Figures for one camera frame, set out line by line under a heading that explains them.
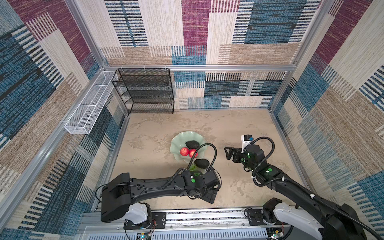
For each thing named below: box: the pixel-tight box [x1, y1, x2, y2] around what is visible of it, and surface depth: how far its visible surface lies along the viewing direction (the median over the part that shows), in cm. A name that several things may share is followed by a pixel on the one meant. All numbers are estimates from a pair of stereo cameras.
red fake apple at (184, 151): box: [180, 147, 189, 157], surface depth 95 cm
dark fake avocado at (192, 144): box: [185, 140, 200, 150], surface depth 99 cm
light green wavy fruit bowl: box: [170, 131, 207, 164], surface depth 101 cm
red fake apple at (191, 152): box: [188, 148, 199, 158], surface depth 94 cm
